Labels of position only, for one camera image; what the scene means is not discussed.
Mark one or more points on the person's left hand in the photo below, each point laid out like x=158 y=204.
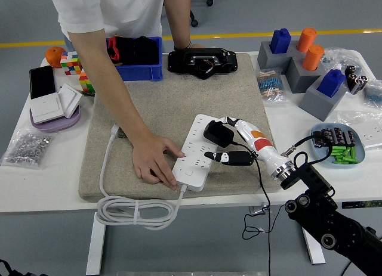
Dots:
x=197 y=46

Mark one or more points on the person's right hand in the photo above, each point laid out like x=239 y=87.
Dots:
x=152 y=162

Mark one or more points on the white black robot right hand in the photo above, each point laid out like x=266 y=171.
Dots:
x=262 y=145

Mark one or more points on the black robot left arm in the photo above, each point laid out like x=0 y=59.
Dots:
x=6 y=269

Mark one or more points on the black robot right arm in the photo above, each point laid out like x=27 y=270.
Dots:
x=325 y=216

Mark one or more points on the black wristband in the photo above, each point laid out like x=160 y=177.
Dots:
x=182 y=47

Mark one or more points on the black electronic housing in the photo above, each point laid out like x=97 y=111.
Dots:
x=182 y=63

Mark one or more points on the grey-brown mat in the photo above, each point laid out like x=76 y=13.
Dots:
x=185 y=97

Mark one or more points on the black red fabric bundle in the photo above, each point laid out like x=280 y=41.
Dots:
x=140 y=51

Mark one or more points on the blue plastic bin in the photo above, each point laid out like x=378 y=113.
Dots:
x=143 y=73

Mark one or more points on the grey peg holder block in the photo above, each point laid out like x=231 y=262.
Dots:
x=316 y=104
x=300 y=79
x=267 y=60

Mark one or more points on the person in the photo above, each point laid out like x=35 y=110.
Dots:
x=128 y=7

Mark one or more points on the green battery pile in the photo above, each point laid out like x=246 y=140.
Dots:
x=343 y=155

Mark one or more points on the blue square peg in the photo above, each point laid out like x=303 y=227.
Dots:
x=330 y=82
x=280 y=40

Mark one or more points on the white table leg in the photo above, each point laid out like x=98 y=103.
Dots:
x=314 y=252
x=95 y=243

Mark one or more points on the light blue tray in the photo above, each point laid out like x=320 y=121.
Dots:
x=361 y=152

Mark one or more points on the purple tray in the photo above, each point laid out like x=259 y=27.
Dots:
x=59 y=125

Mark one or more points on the orange cylinder peg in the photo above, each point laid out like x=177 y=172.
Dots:
x=306 y=39
x=312 y=58

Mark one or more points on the multicoloured puzzle cube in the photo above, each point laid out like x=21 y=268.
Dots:
x=85 y=83
x=69 y=63

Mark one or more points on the bagged white socket panel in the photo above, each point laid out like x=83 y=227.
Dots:
x=370 y=136

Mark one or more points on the clear bag of small parts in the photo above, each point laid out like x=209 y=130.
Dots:
x=341 y=58

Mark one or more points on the black table control panel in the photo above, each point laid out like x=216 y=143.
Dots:
x=364 y=204

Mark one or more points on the bag of blue resistors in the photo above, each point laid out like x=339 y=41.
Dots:
x=374 y=92

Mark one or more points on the bag of metal nuts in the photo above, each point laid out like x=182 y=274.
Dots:
x=27 y=148

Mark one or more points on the black smartphone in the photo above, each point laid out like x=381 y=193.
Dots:
x=41 y=81

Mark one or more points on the orange fruit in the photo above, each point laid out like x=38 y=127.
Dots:
x=53 y=57

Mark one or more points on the silver bracket under table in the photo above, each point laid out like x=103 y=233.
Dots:
x=256 y=210

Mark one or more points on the white wall switch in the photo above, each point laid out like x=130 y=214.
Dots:
x=46 y=109
x=70 y=100

